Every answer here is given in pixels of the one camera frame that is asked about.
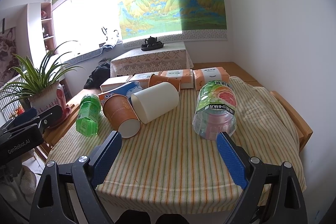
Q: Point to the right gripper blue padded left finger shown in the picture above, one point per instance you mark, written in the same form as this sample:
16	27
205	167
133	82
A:
104	157

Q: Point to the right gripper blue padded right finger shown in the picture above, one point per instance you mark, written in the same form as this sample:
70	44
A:
234	164

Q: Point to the white paper cup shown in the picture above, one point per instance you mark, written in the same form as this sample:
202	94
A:
157	100

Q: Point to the orange paper cup front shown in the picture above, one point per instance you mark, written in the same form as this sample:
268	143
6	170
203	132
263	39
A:
121	116

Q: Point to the orange paper cup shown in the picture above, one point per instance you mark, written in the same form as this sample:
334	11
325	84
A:
155	79
121	116

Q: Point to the grapefruit label cup pack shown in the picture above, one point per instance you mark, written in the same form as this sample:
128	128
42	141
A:
215	110

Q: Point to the orange paper cup rear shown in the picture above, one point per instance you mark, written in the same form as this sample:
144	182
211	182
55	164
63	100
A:
155	79

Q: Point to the green plastic bottle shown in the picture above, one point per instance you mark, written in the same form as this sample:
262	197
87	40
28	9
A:
88	117

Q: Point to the blue orange ocean carton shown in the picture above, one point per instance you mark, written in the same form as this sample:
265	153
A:
125	89

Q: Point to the white box far left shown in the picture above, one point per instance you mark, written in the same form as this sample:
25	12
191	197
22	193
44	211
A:
114	82

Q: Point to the black bag on floor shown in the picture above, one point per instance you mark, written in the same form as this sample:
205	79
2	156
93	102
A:
98	76

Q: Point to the black GenRobot gripper device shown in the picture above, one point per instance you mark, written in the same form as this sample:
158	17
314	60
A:
25	132

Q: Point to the orange tissue box right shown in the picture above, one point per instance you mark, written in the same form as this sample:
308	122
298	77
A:
203	76

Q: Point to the potted spider plant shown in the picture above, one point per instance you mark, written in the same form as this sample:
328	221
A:
38	84

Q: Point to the orange tissue box middle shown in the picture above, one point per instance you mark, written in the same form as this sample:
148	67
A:
185	76

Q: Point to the patterned cloth covered table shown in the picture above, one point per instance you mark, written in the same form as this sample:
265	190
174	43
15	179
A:
173	56

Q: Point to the black teapot on tray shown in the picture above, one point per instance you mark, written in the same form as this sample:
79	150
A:
151	43

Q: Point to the white wall shelf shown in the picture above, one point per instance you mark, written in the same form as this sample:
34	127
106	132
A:
40	30

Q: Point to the dark framed wall picture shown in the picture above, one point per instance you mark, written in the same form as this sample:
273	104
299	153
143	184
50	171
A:
7	49

